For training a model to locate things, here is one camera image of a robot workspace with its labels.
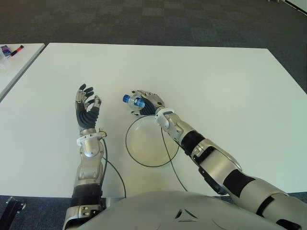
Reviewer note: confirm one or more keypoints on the white side table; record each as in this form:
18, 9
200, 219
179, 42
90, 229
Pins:
19, 64

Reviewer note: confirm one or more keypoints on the black metal stand frame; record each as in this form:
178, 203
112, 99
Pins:
14, 210

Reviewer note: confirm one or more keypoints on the red marker pen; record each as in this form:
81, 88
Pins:
17, 50

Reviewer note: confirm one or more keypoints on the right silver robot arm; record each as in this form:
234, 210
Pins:
216, 158

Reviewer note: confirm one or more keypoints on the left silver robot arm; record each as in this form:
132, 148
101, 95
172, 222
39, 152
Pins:
90, 153

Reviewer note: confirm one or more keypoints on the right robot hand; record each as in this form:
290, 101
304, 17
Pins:
153, 103

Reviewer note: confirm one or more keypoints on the white plate black rim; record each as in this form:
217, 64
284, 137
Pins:
148, 146

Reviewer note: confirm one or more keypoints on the clear water bottle blue cap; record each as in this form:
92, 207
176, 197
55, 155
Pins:
126, 98

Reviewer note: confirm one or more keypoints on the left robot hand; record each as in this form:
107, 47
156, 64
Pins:
86, 119

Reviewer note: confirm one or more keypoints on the blue white small pack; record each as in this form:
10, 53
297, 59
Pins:
5, 50

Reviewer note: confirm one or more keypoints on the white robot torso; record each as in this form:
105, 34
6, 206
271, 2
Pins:
168, 212

